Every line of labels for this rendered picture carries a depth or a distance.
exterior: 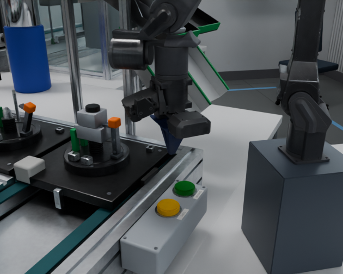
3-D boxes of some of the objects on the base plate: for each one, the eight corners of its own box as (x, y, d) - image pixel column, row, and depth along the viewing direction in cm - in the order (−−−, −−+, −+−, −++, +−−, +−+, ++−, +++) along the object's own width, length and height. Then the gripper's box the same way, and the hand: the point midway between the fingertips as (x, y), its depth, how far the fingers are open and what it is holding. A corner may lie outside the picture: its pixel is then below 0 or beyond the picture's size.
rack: (189, 121, 132) (195, -162, 99) (134, 166, 102) (117, -217, 69) (137, 112, 141) (127, -152, 108) (73, 151, 111) (31, -197, 78)
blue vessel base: (59, 86, 171) (51, 24, 160) (33, 95, 159) (23, 29, 147) (32, 81, 178) (24, 22, 167) (6, 90, 165) (-6, 26, 154)
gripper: (214, 83, 58) (210, 173, 64) (166, 59, 74) (166, 132, 80) (177, 88, 56) (177, 180, 62) (136, 62, 71) (139, 137, 78)
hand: (171, 136), depth 70 cm, fingers closed
